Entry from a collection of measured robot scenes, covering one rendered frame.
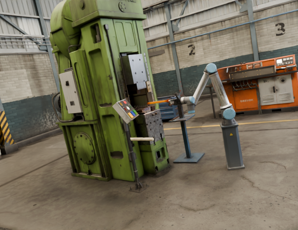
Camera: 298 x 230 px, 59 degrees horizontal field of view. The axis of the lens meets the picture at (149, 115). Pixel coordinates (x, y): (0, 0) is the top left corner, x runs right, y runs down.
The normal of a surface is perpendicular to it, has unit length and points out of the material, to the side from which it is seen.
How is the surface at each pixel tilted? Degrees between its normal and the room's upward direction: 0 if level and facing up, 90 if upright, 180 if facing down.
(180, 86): 90
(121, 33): 90
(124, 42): 90
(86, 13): 90
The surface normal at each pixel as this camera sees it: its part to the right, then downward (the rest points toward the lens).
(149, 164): -0.61, 0.23
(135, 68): 0.77, -0.06
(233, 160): -0.11, 0.23
